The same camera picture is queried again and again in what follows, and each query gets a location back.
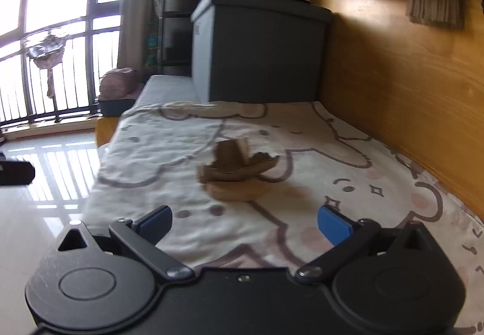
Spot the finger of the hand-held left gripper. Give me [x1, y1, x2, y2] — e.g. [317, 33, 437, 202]
[0, 159, 36, 186]

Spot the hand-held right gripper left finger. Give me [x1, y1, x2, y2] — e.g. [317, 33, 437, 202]
[57, 205, 195, 283]

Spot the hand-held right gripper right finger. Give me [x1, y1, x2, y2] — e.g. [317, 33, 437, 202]
[295, 205, 441, 284]

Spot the torn brown cardboard piece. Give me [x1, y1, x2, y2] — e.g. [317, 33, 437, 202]
[198, 137, 281, 184]

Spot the black balcony railing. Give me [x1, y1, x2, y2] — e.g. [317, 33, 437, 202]
[0, 13, 126, 124]

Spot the dark storage tray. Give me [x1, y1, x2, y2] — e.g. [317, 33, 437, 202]
[97, 98, 137, 117]

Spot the hanging net basket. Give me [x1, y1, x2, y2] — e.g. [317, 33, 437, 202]
[22, 30, 69, 100]

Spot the grey mattress pad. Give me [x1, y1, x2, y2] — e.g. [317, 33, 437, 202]
[134, 74, 202, 109]

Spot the pink fabric bag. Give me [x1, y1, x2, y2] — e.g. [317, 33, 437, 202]
[99, 67, 140, 100]

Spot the storage shelf rack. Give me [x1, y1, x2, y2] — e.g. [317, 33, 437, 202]
[141, 0, 169, 75]

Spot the grey storage box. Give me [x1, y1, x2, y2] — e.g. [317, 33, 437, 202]
[190, 0, 334, 104]

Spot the grey-brown curtain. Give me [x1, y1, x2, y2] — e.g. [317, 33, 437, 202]
[117, 0, 168, 75]

